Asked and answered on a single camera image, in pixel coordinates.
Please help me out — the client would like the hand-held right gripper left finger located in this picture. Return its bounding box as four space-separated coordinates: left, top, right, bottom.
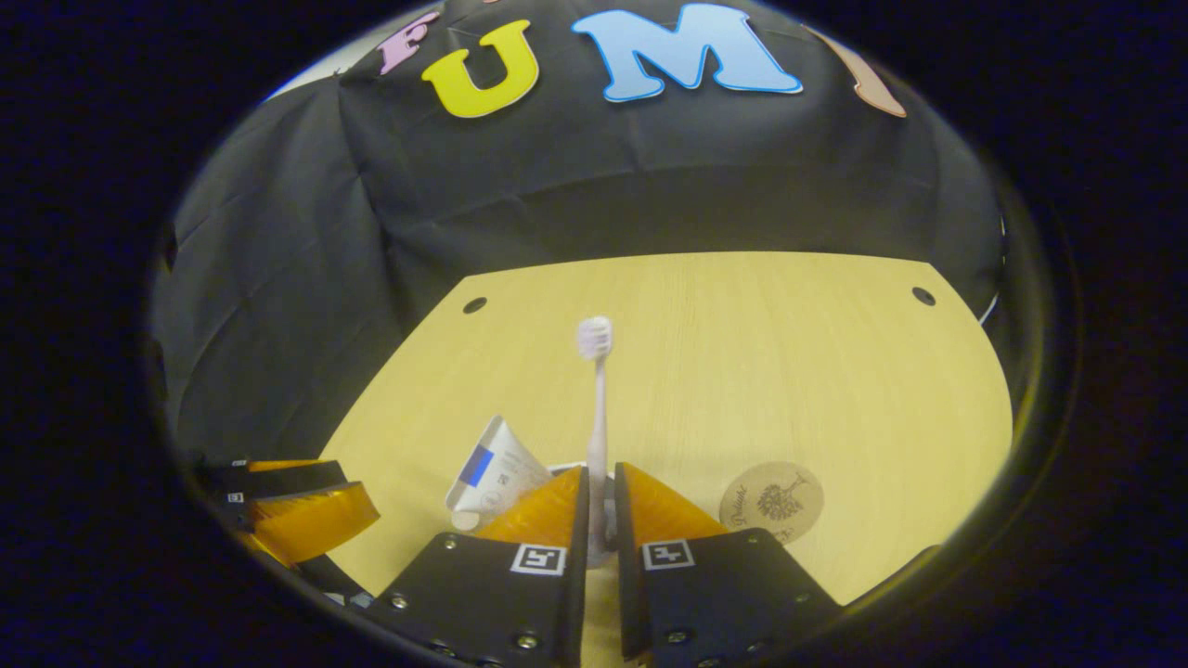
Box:
367 464 591 668

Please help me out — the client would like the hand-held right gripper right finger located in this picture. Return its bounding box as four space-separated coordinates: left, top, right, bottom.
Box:
613 461 841 668

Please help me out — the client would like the round cork coaster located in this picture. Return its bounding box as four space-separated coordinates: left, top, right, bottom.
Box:
719 461 825 546

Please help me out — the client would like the white toothpaste tube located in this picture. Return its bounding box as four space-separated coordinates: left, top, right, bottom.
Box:
448 415 555 513

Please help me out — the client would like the white toothbrush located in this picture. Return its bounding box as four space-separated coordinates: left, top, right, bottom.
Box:
577 315 615 567

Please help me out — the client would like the light wooden desktop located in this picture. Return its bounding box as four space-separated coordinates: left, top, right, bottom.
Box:
320 252 1014 668

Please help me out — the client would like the black backdrop cloth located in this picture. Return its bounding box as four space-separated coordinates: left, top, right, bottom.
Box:
153 0 1008 465

